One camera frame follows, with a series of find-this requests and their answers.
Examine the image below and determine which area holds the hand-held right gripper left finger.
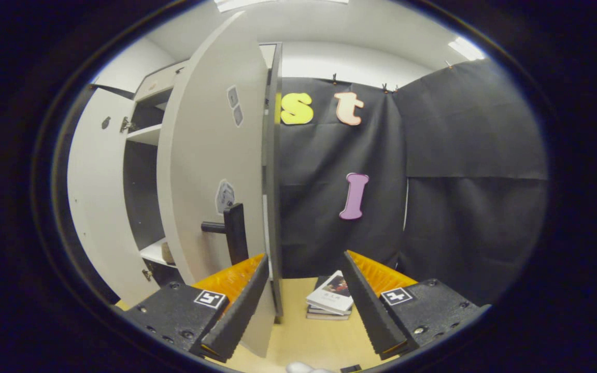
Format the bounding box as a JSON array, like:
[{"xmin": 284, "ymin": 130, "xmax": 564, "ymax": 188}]
[{"xmin": 122, "ymin": 253, "xmax": 271, "ymax": 363}]

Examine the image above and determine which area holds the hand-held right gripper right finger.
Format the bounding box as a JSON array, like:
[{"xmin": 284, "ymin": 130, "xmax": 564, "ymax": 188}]
[{"xmin": 341, "ymin": 250, "xmax": 491, "ymax": 361}]

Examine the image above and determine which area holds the white cabinet door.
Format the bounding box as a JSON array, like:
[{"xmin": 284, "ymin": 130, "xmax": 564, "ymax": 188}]
[
  {"xmin": 156, "ymin": 11, "xmax": 277, "ymax": 358},
  {"xmin": 67, "ymin": 85, "xmax": 159, "ymax": 307}
]

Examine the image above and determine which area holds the white shoe cabinet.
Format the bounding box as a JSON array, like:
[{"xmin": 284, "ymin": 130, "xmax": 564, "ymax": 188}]
[{"xmin": 122, "ymin": 42, "xmax": 285, "ymax": 318}]

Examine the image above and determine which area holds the white book with portrait cover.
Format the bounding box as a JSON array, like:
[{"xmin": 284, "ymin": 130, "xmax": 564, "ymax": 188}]
[{"xmin": 306, "ymin": 270, "xmax": 354, "ymax": 315}]

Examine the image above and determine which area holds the dark book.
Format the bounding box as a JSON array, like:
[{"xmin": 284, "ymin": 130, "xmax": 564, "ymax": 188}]
[{"xmin": 307, "ymin": 306, "xmax": 352, "ymax": 317}]

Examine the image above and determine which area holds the black backdrop cloth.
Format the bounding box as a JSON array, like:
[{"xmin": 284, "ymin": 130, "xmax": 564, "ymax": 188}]
[{"xmin": 55, "ymin": 58, "xmax": 549, "ymax": 306}]

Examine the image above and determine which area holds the small ceiling light panel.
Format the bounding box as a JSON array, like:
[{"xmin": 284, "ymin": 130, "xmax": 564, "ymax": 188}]
[{"xmin": 448, "ymin": 36, "xmax": 486, "ymax": 61}]

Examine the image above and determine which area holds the large ceiling light panel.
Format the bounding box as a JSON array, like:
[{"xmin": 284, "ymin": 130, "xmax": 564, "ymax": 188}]
[{"xmin": 215, "ymin": 0, "xmax": 350, "ymax": 13}]

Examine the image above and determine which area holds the cabinet drawer with black handle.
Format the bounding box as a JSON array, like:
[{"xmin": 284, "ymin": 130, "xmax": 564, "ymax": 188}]
[{"xmin": 134, "ymin": 61, "xmax": 190, "ymax": 102}]

